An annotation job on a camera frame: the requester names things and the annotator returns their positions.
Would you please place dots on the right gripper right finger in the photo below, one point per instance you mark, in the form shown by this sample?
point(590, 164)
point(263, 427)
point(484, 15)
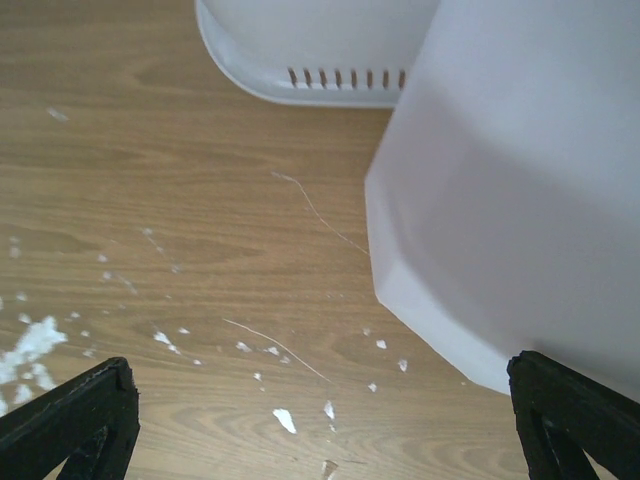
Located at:
point(564, 420)

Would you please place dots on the white plastic shard pile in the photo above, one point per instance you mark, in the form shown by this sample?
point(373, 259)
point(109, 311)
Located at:
point(38, 340)

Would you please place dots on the white plastic basin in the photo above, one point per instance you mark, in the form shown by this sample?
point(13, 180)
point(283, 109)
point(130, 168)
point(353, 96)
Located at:
point(345, 54)

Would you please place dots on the white octagonal bin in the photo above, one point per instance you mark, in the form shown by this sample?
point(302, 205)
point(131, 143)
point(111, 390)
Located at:
point(503, 202)

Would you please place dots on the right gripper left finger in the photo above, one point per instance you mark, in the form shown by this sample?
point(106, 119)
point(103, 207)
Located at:
point(88, 426)

